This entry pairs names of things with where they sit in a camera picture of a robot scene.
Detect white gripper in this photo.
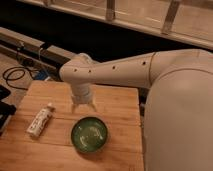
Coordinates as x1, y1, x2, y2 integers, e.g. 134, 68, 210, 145
71, 83, 97, 113

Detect black coiled cable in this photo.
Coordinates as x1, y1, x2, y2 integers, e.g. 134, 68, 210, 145
2, 65, 37, 90

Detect grey floor rail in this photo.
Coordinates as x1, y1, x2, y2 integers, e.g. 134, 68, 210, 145
0, 27, 75, 70

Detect green ceramic bowl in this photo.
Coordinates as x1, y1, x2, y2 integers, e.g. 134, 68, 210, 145
70, 117, 108, 153

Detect white labelled bottle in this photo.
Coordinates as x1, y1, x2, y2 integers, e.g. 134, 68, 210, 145
26, 103, 55, 137

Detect black equipment at left edge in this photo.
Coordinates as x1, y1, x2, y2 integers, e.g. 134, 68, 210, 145
0, 84, 16, 136

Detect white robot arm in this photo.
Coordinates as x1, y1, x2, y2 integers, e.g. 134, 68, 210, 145
59, 49, 213, 171

